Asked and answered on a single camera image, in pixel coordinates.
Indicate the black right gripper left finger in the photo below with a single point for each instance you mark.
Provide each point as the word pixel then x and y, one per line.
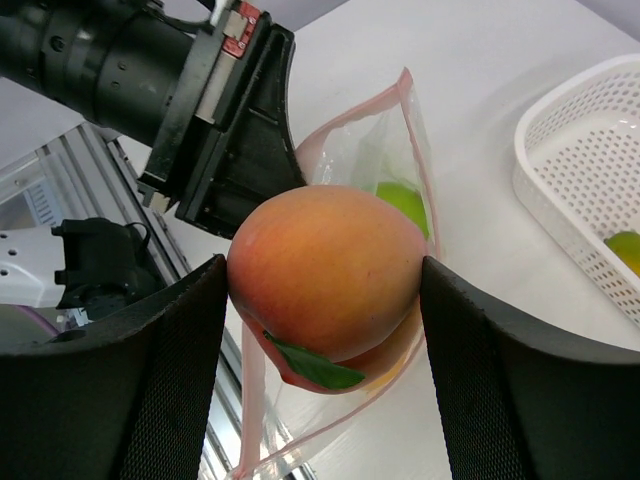
pixel 126 397

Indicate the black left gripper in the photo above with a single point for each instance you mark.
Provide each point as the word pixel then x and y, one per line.
pixel 224 146

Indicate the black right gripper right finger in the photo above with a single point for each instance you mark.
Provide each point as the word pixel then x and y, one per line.
pixel 520 398

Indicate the orange peach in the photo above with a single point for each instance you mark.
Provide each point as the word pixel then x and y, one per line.
pixel 322 274

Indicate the green apple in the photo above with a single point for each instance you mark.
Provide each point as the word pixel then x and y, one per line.
pixel 407 200

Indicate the yellow mango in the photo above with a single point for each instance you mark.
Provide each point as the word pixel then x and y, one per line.
pixel 626 246

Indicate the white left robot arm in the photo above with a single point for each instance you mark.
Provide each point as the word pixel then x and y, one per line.
pixel 112 62

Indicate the white plastic basket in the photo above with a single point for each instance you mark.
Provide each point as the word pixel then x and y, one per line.
pixel 577 171

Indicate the aluminium mounting rail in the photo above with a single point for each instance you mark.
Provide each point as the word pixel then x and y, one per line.
pixel 77 246

